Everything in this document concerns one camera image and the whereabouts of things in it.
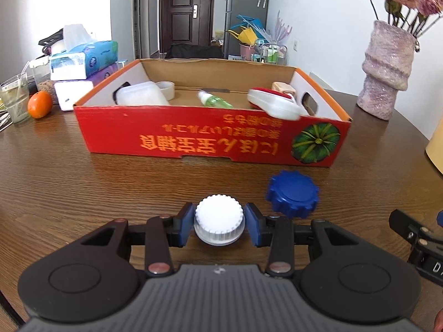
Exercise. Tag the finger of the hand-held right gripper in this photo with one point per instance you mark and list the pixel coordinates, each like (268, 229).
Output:
(410, 224)
(440, 218)

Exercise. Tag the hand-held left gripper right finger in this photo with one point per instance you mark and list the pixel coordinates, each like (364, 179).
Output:
(254, 224)

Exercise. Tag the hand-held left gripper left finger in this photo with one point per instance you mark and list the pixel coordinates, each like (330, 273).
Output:
(188, 224)

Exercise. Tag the white ribbed cap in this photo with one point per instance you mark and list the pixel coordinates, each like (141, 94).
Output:
(218, 214)

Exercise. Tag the blue ribbed cap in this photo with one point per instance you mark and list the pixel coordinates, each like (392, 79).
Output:
(292, 193)

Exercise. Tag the red cardboard box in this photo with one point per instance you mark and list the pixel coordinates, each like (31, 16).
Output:
(207, 138)

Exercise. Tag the red and white lint brush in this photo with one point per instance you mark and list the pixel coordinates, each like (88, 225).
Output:
(273, 105)

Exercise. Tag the green spray bottle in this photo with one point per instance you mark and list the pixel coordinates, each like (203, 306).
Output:
(216, 100)

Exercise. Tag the white tape roll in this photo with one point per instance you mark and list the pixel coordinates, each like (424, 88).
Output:
(166, 90)

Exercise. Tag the white plastic container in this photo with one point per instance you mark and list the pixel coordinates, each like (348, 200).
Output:
(142, 94)

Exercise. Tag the beige square box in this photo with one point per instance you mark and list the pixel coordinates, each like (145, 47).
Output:
(282, 87)

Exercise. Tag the yellow thermos jug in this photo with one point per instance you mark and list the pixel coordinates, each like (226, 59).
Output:
(436, 148)

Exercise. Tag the pink textured vase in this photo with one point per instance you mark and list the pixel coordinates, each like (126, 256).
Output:
(386, 72)

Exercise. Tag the white trolley cart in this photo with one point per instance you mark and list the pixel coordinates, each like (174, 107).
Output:
(271, 53)

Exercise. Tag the pink pail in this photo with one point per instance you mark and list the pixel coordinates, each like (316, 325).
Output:
(247, 52)

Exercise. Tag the purple tissue pack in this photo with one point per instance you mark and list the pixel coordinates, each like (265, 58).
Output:
(105, 72)

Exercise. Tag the yellow watering can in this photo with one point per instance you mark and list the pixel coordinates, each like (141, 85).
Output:
(247, 36)

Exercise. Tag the orange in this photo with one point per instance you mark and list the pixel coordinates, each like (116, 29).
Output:
(40, 104)

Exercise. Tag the blue tissue pack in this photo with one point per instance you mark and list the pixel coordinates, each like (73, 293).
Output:
(86, 60)

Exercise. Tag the pink decorative branches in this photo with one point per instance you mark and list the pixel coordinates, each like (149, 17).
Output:
(283, 27)

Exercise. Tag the blue plastic dustpan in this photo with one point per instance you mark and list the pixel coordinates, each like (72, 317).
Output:
(244, 20)

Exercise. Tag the clear jar of grains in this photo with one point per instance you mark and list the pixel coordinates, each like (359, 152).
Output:
(41, 76)

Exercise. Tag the dark brown door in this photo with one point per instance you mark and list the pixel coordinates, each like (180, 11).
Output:
(185, 13)

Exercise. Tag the glass cup with straw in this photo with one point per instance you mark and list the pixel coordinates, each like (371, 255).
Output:
(15, 100)

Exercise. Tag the grey refrigerator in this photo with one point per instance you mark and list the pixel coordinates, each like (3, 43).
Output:
(244, 3)

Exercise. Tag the black device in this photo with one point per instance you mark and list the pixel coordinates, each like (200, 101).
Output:
(50, 38)

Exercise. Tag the white wall socket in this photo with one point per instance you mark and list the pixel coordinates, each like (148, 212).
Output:
(296, 45)

